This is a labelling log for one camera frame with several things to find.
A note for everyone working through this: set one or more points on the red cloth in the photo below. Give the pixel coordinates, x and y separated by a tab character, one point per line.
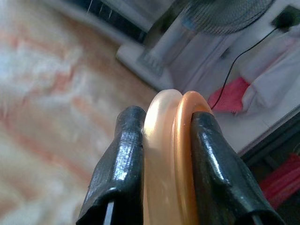
228	96

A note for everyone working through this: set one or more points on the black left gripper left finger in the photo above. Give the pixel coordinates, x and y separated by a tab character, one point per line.
124	159

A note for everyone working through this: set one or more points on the white cloth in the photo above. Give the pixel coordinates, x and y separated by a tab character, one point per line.
274	79

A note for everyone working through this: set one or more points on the white pedestal fan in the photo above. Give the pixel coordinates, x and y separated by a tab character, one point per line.
164	47

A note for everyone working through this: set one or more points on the orange plastic plate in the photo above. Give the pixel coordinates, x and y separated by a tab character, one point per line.
182	152

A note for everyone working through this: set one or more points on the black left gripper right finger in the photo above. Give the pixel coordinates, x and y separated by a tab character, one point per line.
211	168

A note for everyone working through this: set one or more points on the pale peach plastic plate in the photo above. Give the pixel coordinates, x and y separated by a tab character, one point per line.
159	145

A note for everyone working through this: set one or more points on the dark furniture frame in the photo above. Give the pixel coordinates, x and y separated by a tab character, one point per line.
269	143

